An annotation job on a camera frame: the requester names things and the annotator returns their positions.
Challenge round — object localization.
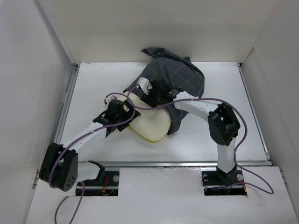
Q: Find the cream yellow-edged pillow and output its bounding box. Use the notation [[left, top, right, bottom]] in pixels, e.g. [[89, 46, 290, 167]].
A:
[[122, 91, 171, 143]]

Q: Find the dark grey checked pillowcase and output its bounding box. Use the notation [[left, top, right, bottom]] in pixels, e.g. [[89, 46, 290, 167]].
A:
[[123, 47, 205, 135]]

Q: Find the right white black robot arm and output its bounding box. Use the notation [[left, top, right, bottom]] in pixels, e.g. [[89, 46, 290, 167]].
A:
[[138, 78, 241, 184]]

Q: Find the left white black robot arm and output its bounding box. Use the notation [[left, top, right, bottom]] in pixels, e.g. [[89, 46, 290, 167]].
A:
[[39, 99, 140, 192]]

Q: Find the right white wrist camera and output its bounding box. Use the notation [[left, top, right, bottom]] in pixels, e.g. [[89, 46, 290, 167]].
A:
[[137, 77, 152, 95]]

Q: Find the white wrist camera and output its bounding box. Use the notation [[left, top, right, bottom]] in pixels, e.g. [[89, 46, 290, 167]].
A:
[[137, 77, 152, 95], [104, 94, 117, 105]]

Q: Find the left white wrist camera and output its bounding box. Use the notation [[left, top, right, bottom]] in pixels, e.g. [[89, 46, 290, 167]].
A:
[[104, 94, 117, 105]]

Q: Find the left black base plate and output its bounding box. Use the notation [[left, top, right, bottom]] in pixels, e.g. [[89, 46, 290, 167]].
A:
[[83, 171, 120, 196]]

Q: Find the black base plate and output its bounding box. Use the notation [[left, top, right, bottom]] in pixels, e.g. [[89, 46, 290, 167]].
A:
[[83, 171, 120, 196], [201, 170, 247, 196]]

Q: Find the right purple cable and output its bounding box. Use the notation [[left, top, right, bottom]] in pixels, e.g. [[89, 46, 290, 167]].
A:
[[127, 85, 274, 195]]

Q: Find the purple cable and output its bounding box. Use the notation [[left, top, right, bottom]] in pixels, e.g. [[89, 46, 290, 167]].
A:
[[127, 85, 274, 195], [48, 87, 141, 224]]

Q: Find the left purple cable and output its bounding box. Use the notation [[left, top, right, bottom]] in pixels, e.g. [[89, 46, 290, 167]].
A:
[[48, 87, 141, 224]]

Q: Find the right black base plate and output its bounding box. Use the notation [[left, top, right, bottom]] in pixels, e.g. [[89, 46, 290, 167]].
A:
[[201, 170, 247, 196]]

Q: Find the aluminium front rail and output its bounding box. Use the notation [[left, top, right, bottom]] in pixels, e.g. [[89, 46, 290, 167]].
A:
[[56, 160, 273, 168]]

